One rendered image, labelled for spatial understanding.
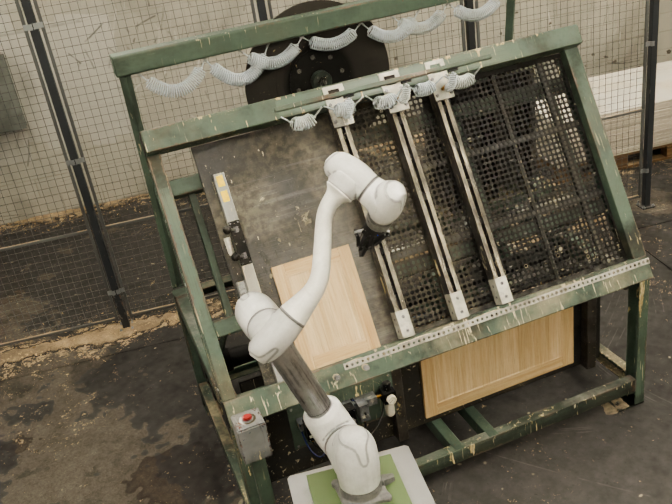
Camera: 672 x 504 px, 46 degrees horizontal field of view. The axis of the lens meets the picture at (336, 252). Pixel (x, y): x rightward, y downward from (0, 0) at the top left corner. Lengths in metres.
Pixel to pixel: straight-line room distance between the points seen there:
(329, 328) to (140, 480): 1.60
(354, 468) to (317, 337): 0.86
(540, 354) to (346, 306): 1.25
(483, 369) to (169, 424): 1.92
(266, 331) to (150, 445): 2.41
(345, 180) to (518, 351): 2.01
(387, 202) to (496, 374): 1.98
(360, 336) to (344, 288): 0.23
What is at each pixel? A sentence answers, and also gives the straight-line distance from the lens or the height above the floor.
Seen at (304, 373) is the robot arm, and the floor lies 1.29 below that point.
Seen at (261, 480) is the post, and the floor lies 0.63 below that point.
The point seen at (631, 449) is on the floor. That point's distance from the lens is 4.40.
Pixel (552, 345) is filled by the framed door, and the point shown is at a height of 0.41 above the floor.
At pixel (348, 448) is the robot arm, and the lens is 2.82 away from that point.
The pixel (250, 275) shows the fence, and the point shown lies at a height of 1.32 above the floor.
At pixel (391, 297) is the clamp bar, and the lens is 3.56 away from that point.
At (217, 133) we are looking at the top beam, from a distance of 3.48.
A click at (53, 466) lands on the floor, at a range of 4.96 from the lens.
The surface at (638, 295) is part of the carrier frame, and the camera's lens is 4.35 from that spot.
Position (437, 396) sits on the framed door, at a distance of 4.12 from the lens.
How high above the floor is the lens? 2.92
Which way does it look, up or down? 27 degrees down
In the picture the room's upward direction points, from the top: 9 degrees counter-clockwise
